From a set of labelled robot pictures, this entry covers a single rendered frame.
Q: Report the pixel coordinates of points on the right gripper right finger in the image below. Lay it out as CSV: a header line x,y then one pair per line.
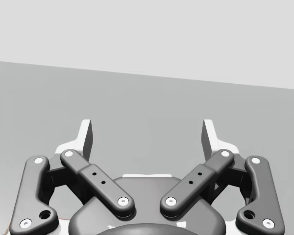
x,y
262,191

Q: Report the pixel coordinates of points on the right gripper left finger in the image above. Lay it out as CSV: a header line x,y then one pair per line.
x,y
31,191

